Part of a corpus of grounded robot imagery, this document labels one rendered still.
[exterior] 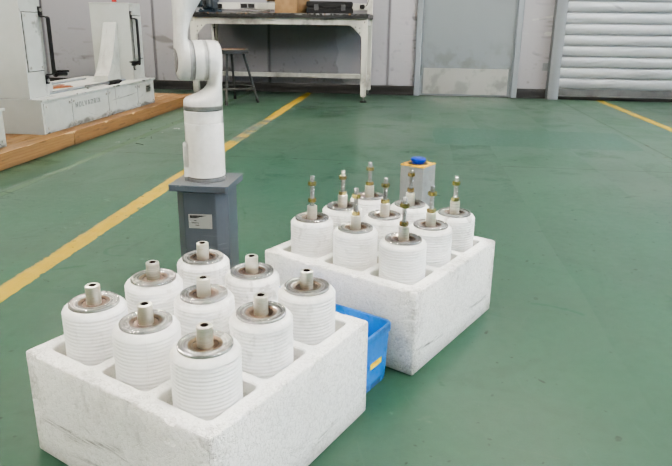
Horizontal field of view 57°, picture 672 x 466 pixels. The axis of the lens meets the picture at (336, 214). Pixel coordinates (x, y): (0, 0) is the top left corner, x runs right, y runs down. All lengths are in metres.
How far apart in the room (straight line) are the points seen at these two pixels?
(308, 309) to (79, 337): 0.35
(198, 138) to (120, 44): 3.42
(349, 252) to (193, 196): 0.43
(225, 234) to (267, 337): 0.66
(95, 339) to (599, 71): 5.95
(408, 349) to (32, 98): 2.88
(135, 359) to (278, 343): 0.20
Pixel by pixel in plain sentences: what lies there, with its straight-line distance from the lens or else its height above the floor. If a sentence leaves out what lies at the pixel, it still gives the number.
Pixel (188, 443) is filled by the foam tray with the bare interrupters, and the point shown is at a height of 0.16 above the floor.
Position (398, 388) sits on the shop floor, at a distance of 1.25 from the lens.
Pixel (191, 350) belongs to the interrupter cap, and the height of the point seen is 0.25.
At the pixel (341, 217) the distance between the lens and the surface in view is 1.45.
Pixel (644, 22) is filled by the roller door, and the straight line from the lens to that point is 6.66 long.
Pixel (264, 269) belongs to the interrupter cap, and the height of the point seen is 0.25.
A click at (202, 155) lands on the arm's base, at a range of 1.52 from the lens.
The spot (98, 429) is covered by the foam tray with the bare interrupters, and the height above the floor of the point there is 0.10.
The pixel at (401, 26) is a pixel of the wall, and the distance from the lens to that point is 6.38.
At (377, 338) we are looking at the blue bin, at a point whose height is 0.11.
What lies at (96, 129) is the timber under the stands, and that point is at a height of 0.05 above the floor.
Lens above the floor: 0.67
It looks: 17 degrees down
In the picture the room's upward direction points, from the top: 1 degrees clockwise
